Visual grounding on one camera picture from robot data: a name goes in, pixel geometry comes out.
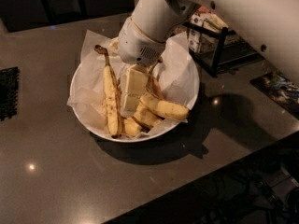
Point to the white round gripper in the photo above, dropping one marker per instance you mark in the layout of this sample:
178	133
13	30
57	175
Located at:
135	47

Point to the spotted yellow banana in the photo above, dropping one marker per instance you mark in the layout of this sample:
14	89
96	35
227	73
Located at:
112	95

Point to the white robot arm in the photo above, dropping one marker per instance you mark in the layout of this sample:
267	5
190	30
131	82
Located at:
269	26

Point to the orange-tinted banana underneath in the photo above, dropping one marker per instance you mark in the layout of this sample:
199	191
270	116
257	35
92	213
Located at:
154	87

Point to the white bowl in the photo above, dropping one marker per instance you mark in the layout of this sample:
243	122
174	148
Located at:
93	128

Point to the yellow banana bottom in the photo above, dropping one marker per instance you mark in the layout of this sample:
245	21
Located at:
131	127

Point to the white paper liner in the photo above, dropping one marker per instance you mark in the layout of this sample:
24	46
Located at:
87	78

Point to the white packet boxes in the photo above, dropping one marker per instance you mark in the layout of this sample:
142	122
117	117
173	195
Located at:
199	42

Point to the black grid vent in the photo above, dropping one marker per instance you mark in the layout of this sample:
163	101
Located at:
9	86

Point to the black chair frame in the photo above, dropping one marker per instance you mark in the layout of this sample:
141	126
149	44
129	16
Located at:
63	11

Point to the black wire rack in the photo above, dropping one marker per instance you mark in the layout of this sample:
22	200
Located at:
231	51

